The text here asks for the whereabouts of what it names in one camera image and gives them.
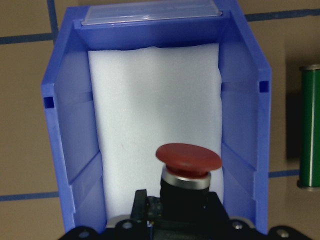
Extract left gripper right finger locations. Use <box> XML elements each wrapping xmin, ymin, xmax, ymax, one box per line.
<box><xmin>206</xmin><ymin>191</ymin><xmax>229</xmax><ymax>222</ymax></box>

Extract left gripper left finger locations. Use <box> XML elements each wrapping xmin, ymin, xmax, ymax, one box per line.
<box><xmin>131</xmin><ymin>189</ymin><xmax>147</xmax><ymax>220</ymax></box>

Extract red push button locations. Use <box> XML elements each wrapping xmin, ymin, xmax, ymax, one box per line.
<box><xmin>152</xmin><ymin>143</ymin><xmax>226</xmax><ymax>240</ymax></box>

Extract white foam pad source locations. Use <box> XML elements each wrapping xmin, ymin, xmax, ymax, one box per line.
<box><xmin>88</xmin><ymin>43</ymin><xmax>222</xmax><ymax>220</ymax></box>

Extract blue source bin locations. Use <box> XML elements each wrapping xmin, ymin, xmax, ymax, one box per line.
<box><xmin>41</xmin><ymin>0</ymin><xmax>271</xmax><ymax>233</ymax></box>

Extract green conveyor belt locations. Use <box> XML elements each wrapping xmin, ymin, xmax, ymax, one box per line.
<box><xmin>286</xmin><ymin>64</ymin><xmax>320</xmax><ymax>192</ymax></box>

